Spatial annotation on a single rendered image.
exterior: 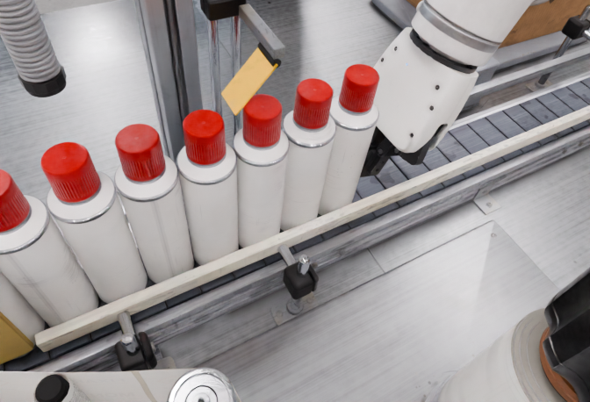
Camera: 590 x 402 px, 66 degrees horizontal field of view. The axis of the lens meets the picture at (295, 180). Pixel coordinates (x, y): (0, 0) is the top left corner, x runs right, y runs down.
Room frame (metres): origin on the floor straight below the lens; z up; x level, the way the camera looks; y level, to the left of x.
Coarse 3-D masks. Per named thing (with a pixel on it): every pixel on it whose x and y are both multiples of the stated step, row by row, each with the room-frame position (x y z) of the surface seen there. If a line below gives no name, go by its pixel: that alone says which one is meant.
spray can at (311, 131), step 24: (312, 96) 0.31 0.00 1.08; (288, 120) 0.31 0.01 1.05; (312, 120) 0.30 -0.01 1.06; (312, 144) 0.29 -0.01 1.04; (288, 168) 0.30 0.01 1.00; (312, 168) 0.29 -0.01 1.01; (288, 192) 0.29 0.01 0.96; (312, 192) 0.29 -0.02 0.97; (288, 216) 0.29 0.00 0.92; (312, 216) 0.30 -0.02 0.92
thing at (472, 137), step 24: (552, 96) 0.63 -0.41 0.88; (576, 96) 0.64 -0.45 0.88; (480, 120) 0.55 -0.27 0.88; (504, 120) 0.55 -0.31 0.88; (528, 120) 0.56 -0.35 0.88; (552, 120) 0.57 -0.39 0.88; (456, 144) 0.49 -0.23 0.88; (480, 144) 0.49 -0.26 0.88; (384, 168) 0.42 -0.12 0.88; (408, 168) 0.43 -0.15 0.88; (432, 168) 0.43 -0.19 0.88; (480, 168) 0.45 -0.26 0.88; (360, 192) 0.37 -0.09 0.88; (432, 192) 0.39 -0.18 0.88; (312, 240) 0.29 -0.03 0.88; (264, 264) 0.25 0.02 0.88; (144, 312) 0.18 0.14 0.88; (96, 336) 0.14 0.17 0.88; (24, 360) 0.11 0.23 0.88; (48, 360) 0.12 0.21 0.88
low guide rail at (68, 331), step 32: (544, 128) 0.51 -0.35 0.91; (480, 160) 0.43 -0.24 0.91; (384, 192) 0.35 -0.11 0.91; (416, 192) 0.37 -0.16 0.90; (320, 224) 0.29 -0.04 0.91; (224, 256) 0.23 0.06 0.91; (256, 256) 0.24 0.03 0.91; (160, 288) 0.19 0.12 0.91; (192, 288) 0.20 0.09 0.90; (96, 320) 0.15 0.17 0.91
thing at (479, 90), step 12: (588, 48) 0.65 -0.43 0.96; (552, 60) 0.61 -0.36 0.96; (564, 60) 0.61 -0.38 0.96; (576, 60) 0.63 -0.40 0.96; (516, 72) 0.57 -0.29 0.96; (528, 72) 0.57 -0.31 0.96; (540, 72) 0.58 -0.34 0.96; (480, 84) 0.52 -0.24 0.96; (492, 84) 0.53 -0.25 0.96; (504, 84) 0.54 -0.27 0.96; (480, 96) 0.51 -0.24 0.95
